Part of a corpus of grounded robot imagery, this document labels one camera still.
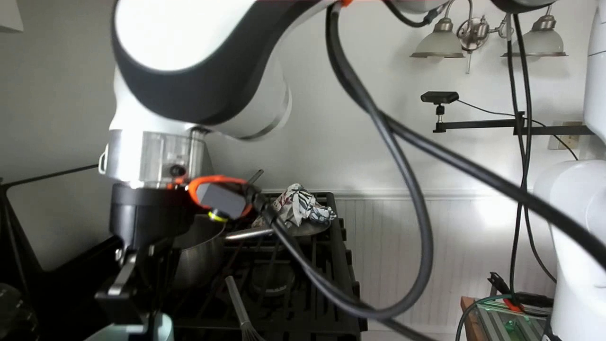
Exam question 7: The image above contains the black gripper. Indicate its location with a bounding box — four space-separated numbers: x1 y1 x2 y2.
95 184 200 322

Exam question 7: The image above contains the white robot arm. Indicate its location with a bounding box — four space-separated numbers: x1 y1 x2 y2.
99 0 606 322

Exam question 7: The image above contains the large steel pot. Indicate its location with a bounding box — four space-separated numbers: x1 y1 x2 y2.
173 216 271 290

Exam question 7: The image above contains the patterned crumpled cloth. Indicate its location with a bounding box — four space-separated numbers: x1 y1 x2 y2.
271 184 338 237

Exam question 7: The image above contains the green circuit board box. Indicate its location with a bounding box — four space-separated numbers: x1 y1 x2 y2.
455 294 554 341

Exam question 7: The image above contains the wrist camera orange mount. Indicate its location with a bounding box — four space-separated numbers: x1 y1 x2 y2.
188 174 253 220

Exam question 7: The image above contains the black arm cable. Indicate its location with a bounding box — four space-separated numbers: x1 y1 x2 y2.
253 6 606 320

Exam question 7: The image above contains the wall mounted camera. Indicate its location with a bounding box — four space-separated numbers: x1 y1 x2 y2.
421 91 461 104

